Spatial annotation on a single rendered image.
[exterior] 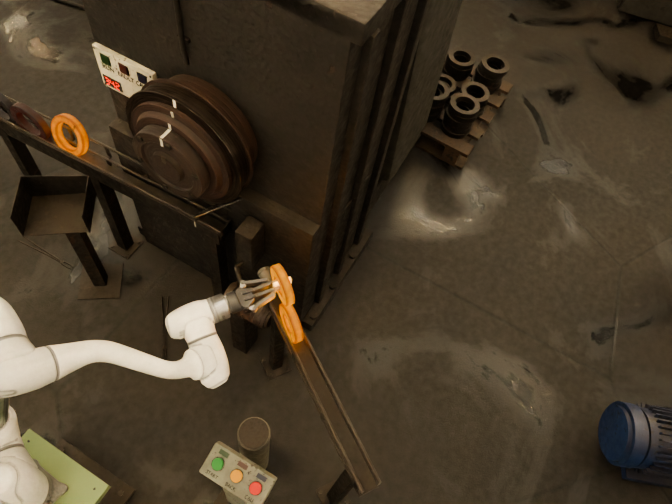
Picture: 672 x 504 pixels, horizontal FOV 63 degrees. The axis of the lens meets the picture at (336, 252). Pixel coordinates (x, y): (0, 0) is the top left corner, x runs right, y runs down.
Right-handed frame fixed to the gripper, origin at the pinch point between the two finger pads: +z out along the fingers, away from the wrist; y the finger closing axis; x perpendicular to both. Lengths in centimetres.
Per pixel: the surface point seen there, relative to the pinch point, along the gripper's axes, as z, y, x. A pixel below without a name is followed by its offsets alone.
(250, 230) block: -1.1, -28.3, -5.3
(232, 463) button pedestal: -38, 45, -23
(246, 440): -30, 38, -32
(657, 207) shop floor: 259, 1, -98
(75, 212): -61, -75, -22
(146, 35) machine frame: -15, -74, 54
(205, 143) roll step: -10, -36, 40
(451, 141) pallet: 149, -85, -78
